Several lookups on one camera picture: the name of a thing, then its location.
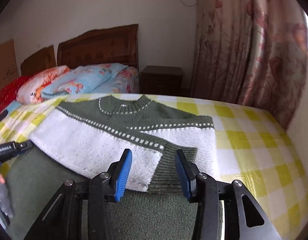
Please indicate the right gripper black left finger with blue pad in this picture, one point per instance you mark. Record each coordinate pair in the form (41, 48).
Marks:
(61, 218)

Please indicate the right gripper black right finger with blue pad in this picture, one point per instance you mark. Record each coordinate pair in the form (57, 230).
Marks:
(222, 207)

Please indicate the green and white knit sweater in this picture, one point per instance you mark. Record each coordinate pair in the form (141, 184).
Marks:
(80, 140)

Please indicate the red patterned blanket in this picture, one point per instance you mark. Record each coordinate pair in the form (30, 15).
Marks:
(8, 94)

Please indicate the orange floral pillow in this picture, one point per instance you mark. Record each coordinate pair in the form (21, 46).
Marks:
(30, 91)

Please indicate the yellow checkered bed sheet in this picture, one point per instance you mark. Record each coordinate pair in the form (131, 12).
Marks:
(250, 145)

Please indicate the cardboard box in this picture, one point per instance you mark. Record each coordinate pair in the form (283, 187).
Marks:
(8, 66)

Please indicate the small wooden headboard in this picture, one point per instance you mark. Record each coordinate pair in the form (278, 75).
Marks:
(39, 61)

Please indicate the blue floral quilt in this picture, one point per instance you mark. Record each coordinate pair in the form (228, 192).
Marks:
(98, 78)

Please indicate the dark wooden headboard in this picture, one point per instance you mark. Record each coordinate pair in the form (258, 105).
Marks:
(112, 45)

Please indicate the dark wooden nightstand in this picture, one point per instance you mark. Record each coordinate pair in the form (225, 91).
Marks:
(161, 80)

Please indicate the pink floral curtain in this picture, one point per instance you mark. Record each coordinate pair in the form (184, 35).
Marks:
(252, 53)

